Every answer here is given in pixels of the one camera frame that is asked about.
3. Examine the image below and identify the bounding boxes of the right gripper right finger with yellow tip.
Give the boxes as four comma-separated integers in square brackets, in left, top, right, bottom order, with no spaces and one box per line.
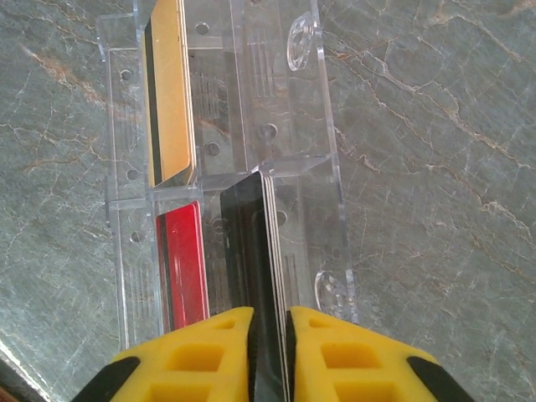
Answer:
[288,305,474,402]

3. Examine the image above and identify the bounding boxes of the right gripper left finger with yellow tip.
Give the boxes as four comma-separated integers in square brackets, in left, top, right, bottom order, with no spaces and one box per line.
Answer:
[70,306,256,402]

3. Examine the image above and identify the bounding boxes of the red card stack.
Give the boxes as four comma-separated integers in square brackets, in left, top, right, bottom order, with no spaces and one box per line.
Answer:
[155,200,210,332]

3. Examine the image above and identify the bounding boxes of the black credit card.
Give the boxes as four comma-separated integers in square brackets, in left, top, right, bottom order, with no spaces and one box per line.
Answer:
[219,170,291,402]

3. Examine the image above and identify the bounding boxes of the gold credit card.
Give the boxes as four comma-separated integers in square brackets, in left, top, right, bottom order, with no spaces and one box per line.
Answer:
[141,0,198,188]

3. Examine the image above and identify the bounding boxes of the clear acrylic card stand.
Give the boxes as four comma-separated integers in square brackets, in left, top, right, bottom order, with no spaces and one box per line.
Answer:
[95,0,361,353]

